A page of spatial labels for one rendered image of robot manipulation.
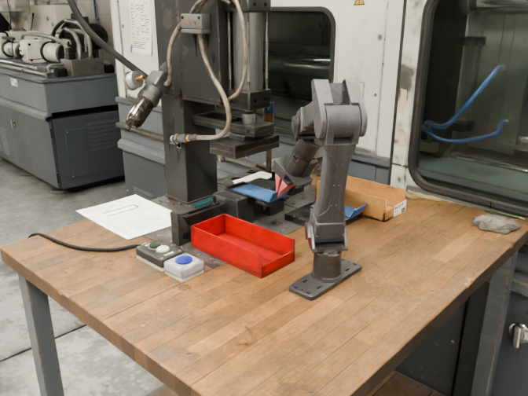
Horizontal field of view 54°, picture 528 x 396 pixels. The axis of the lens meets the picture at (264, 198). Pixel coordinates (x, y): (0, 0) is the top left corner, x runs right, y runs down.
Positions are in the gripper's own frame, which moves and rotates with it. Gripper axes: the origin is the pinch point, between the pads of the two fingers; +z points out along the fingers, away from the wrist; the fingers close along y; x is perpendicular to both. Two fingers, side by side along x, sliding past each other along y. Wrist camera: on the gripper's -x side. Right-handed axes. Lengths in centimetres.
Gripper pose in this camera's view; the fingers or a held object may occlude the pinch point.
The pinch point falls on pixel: (279, 193)
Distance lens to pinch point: 141.2
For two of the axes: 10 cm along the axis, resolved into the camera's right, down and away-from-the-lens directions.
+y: -6.3, -6.9, 3.6
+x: -6.7, 2.4, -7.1
